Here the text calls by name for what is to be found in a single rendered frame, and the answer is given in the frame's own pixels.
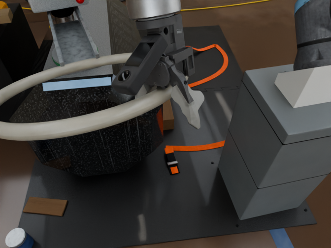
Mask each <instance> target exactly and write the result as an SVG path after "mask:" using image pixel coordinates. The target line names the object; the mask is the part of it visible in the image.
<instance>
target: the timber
mask: <svg viewBox="0 0 331 248"><path fill-rule="evenodd" d="M169 129H174V116H173V111H172V107H171V102H170V99H169V100H168V101H166V102H164V103H163V130H169Z"/></svg>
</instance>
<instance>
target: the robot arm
mask: <svg viewBox="0 0 331 248"><path fill-rule="evenodd" d="M126 4H127V9H128V14H129V18H130V19H131V20H136V21H135V22H136V28H137V29H138V30H147V35H145V36H144V37H143V38H142V39H141V41H140V42H139V44H138V45H137V47H136V48H135V50H134V51H133V53H132V54H131V55H130V57H129V58H128V60H127V61H126V63H125V64H124V66H123V67H122V68H121V70H120V71H119V73H118V74H117V76H116V77H115V79H114V80H113V82H112V83H111V85H112V87H113V88H114V90H115V91H116V92H118V93H122V94H127V95H133V96H135V99H136V98H139V97H141V96H143V95H146V94H148V93H150V92H152V91H154V90H155V89H156V88H157V86H161V87H162V89H163V90H164V89H166V88H168V86H169V83H170V84H171V86H172V87H173V88H172V91H171V97H172V98H173V100H174V101H175V102H177V103H178V104H179V106H180V107H181V109H182V113H183V114H184V115H185V116H186V117H187V120H188V123H189V124H190V125H191V126H193V127H194V128H196V129H199V128H200V118H199V113H198V109H199V108H200V106H201V105H202V103H203V102H204V95H203V94H202V92H201V91H194V90H192V89H190V87H189V86H188V83H187V80H186V78H185V77H186V76H187V77H189V76H191V75H193V74H194V73H195V66H194V56H193V47H187V46H185V41H184V33H183V24H182V16H181V14H175V13H178V12H180V10H181V2H180V0H126ZM294 17H295V27H296V38H297V50H298V51H297V55H296V58H295V62H294V65H293V69H294V71H296V70H302V69H309V68H314V67H322V66H328V65H331V0H297V1H296V3H295V13H294ZM190 55H191V60H192V68H191V69H190V68H189V59H188V56H190Z"/></svg>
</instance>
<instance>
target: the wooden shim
mask: <svg viewBox="0 0 331 248"><path fill-rule="evenodd" d="M66 205H67V200H60V199H50V198H39V197H29V199H28V201H27V203H26V205H25V207H24V210H23V212H24V213H33V214H43V215H52V216H63V213H64V210H65V208H66Z"/></svg>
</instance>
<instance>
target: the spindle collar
mask: <svg viewBox="0 0 331 248"><path fill-rule="evenodd" d="M73 12H74V8H73V7H70V8H68V9H65V10H60V11H55V10H51V14H52V15H53V16H54V17H55V20H56V23H57V24H60V23H65V22H70V21H74V20H75V19H74V15H73Z"/></svg>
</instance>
